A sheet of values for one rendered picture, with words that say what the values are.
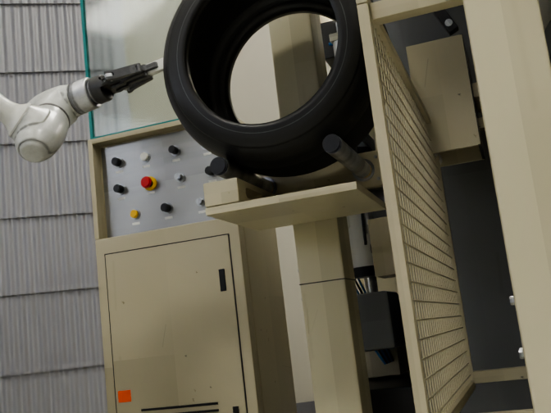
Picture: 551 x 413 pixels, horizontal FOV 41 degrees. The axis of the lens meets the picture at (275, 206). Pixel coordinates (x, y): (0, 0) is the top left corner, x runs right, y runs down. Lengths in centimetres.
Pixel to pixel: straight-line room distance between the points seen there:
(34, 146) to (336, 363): 96
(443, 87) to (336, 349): 75
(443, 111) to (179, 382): 124
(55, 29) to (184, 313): 280
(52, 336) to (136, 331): 193
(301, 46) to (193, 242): 77
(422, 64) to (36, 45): 328
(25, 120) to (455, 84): 110
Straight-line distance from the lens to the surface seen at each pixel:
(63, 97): 209
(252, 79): 494
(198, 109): 179
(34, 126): 196
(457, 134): 194
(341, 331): 201
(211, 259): 247
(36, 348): 449
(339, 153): 169
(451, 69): 198
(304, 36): 218
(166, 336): 253
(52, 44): 488
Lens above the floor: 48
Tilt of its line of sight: 10 degrees up
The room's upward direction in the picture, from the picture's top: 7 degrees counter-clockwise
